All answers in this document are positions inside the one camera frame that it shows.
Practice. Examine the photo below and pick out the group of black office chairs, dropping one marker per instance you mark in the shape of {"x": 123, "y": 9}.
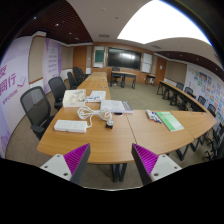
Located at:
{"x": 77, "y": 75}
{"x": 201, "y": 100}

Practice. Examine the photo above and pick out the large bright ceiling light panel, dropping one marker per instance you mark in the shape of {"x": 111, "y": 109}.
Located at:
{"x": 163, "y": 21}

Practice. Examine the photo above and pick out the white power strip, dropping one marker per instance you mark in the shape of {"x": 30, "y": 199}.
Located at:
{"x": 70, "y": 126}

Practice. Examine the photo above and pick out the small dark side table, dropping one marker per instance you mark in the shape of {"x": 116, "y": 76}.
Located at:
{"x": 150, "y": 76}

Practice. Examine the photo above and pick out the large black wall screen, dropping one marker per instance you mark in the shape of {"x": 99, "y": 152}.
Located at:
{"x": 124, "y": 58}

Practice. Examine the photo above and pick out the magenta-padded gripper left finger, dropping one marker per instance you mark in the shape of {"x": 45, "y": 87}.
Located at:
{"x": 71, "y": 163}

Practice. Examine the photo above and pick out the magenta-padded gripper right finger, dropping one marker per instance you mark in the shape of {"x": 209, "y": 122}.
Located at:
{"x": 153, "y": 165}

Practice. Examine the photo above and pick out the dark desk with legs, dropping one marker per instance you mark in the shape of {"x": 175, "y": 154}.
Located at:
{"x": 123, "y": 73}

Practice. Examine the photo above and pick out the group of ceiling spotlights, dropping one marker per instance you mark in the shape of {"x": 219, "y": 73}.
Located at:
{"x": 57, "y": 24}

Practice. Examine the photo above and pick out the black mesh office chair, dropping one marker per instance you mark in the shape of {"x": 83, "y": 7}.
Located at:
{"x": 35, "y": 106}
{"x": 57, "y": 88}

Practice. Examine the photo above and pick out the ceiling air vent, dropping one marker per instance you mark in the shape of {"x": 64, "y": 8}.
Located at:
{"x": 156, "y": 47}
{"x": 104, "y": 35}

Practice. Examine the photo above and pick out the group of colourful wall posters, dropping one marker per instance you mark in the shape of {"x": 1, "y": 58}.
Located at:
{"x": 208, "y": 86}

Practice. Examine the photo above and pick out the white printed paper sheet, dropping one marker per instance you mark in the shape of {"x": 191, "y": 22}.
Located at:
{"x": 99, "y": 94}

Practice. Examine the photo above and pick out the white blue flat packet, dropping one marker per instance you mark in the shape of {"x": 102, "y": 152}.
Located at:
{"x": 92, "y": 99}

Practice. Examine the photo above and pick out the white wall whiteboard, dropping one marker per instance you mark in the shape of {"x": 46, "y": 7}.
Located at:
{"x": 147, "y": 62}

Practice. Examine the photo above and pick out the green booklet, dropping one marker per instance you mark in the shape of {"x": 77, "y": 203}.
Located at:
{"x": 170, "y": 121}

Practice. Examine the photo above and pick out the white compartment organizer box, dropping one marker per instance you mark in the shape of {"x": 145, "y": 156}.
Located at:
{"x": 73, "y": 102}

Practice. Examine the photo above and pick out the whiteboard with green panel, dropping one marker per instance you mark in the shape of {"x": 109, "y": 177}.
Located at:
{"x": 99, "y": 56}

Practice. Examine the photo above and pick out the pack of marker pens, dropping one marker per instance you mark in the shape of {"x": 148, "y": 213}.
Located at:
{"x": 150, "y": 115}

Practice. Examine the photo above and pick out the round black table grommet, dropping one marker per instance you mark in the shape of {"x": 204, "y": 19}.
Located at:
{"x": 117, "y": 114}

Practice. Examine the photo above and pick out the black charger with orange ports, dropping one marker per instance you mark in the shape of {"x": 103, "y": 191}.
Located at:
{"x": 109, "y": 125}

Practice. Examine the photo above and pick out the long curved wooden table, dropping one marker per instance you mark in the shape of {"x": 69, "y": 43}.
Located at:
{"x": 181, "y": 96}

